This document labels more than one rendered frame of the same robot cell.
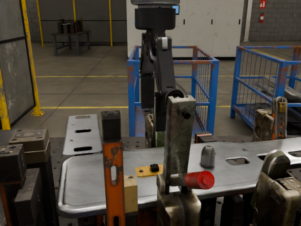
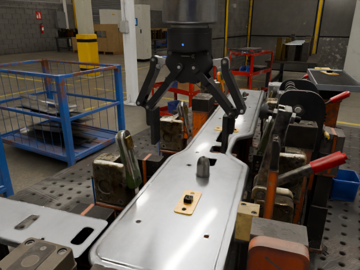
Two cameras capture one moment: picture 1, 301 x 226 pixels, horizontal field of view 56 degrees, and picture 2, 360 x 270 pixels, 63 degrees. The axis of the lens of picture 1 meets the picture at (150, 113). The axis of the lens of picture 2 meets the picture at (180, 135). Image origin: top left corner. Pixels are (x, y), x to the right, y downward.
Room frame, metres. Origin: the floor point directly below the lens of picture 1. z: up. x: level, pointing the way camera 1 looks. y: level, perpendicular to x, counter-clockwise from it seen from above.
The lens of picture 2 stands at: (0.30, 0.44, 1.34)
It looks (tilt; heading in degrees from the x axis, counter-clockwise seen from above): 21 degrees down; 301
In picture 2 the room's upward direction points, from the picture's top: straight up
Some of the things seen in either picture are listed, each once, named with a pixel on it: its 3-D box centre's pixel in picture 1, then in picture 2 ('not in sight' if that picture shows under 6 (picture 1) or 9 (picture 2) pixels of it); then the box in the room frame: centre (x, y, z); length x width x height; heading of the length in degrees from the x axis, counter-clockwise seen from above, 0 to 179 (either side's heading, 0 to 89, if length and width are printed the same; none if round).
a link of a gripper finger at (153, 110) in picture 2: (147, 93); (155, 125); (0.61, 0.01, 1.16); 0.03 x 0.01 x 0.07; 103
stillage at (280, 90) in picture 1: (285, 95); (57, 110); (3.01, -1.50, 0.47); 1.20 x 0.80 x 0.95; 2
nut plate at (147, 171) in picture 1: (154, 168); (188, 199); (0.54, -0.01, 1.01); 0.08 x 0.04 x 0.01; 103
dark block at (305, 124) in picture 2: not in sight; (290, 196); (0.39, -0.29, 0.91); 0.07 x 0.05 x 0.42; 13
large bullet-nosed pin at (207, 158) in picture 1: (208, 158); (203, 167); (0.57, -0.13, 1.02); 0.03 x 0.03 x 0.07
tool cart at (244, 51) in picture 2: not in sight; (249, 75); (1.93, -4.69, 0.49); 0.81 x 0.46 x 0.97; 79
